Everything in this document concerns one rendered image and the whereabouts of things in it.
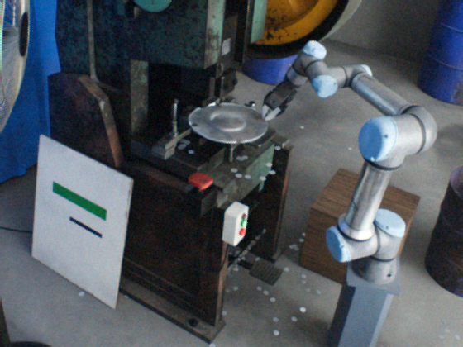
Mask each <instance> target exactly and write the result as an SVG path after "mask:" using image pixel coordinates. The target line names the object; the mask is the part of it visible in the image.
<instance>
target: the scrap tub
mask: <svg viewBox="0 0 463 347"><path fill-rule="evenodd" d="M425 265H426V269H427V271H428V273H429V274H430V276H432V279H433V280H434V281H435V282H436V283H437V284H439V285H440V286H441V287H443V288H444V289H446V290H447V291H448V292H451V293H453V294H455V295H457V296H458V297H463V166H462V167H459V168H458V169H455V170H454V171H453V172H452V173H451V176H450V181H449V183H448V186H447V190H446V194H445V197H444V199H443V200H442V202H441V205H440V212H439V215H438V218H437V223H436V225H435V227H434V228H433V230H432V238H431V241H430V244H429V246H428V249H427V253H426V257H425Z"/></svg>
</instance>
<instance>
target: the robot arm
mask: <svg viewBox="0 0 463 347"><path fill-rule="evenodd" d="M325 54H326V51H325V49H324V48H323V47H322V46H321V45H320V44H318V43H317V42H314V41H311V40H310V41H308V42H307V44H306V45H305V46H304V47H303V48H302V50H301V52H300V53H299V55H298V57H297V58H296V59H295V61H294V62H293V63H292V65H291V64H290V65H289V69H288V71H287V73H286V74H285V76H284V80H285V81H283V82H281V83H280V84H279V85H277V87H276V88H273V92H271V91H269V93H268V94H267V95H266V96H265V99H264V103H263V110H262V116H263V119H264V120H265V121H266V120H270V119H272V118H275V117H277V116H279V115H281V114H283V113H284V112H285V111H286V109H287V107H288V105H287V104H288V103H290V102H291V101H292V100H293V99H294V97H295V96H296V95H297V93H298V91H296V90H295V88H300V87H301V86H302V85H303V84H304V83H305V82H306V80H308V81H309V82H310V84H311V87H312V89H313V90H314V91H315V93H316V94H317V95H318V96H319V97H327V96H329V95H330V96H331V95H332V94H334V93H335V92H336V90H337V89H338V88H351V89H352V90H353V91H354V92H356V93H357V94H358V95H360V96H361V97H362V98H364V99H365V100H366V101H367V102H368V103H370V104H371V105H372V106H373V107H375V108H376V109H378V110H379V111H380V112H382V113H383V114H384V115H385V116H378V117H376V118H372V119H370V120H368V121H367V122H366V123H365V124H364V125H363V126H362V127H361V129H360V133H359V137H358V141H359V142H360V143H359V148H360V153H361V154H362V158H363V160H364V161H365V162H364V165H363V168H362V170H361V172H360V177H359V179H358V182H357V185H356V188H355V191H354V193H353V196H352V199H351V202H350V205H349V207H348V210H347V213H344V214H343V215H340V217H339V219H338V221H337V224H336V225H335V226H331V227H329V228H327V231H326V241H327V247H328V249H329V250H330V252H331V254H332V256H333V257H334V258H335V259H336V260H338V261H341V262H343V261H350V260H352V259H353V261H352V267H353V269H354V271H355V272H356V274H357V275H358V276H359V277H361V278H362V279H364V280H365V281H367V282H369V283H375V284H386V283H389V282H391V281H392V280H393V279H394V277H395V274H396V271H397V266H396V254H397V252H398V250H399V246H400V243H401V240H402V238H403V235H404V229H405V225H404V222H403V220H402V219H401V218H400V217H399V216H398V215H396V214H395V213H393V212H390V211H388V210H385V209H379V205H380V203H381V201H382V199H383V196H384V193H385V191H386V188H387V187H388V184H389V180H390V179H391V176H392V174H393V172H394V171H397V170H399V169H400V168H401V166H402V164H403V161H404V159H405V157H406V156H408V155H412V154H421V153H422V152H424V150H427V149H428V148H429V147H430V146H431V145H432V143H433V142H434V140H435V139H436V136H437V125H436V122H435V121H434V119H433V117H432V115H431V114H430V113H429V112H428V111H426V110H425V109H424V108H422V107H420V106H419V105H418V104H411V103H409V102H407V101H406V100H404V99H403V98H402V97H400V96H399V95H398V94H397V93H396V92H394V91H393V90H391V89H390V88H388V87H387V86H385V85H384V84H382V83H381V82H380V81H379V80H377V79H376V78H374V77H372V73H371V72H370V70H369V68H368V67H367V66H366V65H359V64H355V65H350V66H340V67H330V68H328V67H327V66H326V65H325V64H324V62H323V61H322V59H323V58H324V56H325ZM295 92H296V93H295ZM270 109H271V110H272V112H271V113H269V115H268V116H267V112H268V111H269V110H270Z"/></svg>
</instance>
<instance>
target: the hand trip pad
mask: <svg viewBox="0 0 463 347"><path fill-rule="evenodd" d="M188 182H189V183H190V184H192V185H193V186H195V187H198V191H202V189H205V188H207V187H208V186H209V185H210V184H211V183H212V178H211V177H209V176H207V175H206V174H203V173H199V172H196V173H193V174H192V175H191V176H190V177H189V178H188Z"/></svg>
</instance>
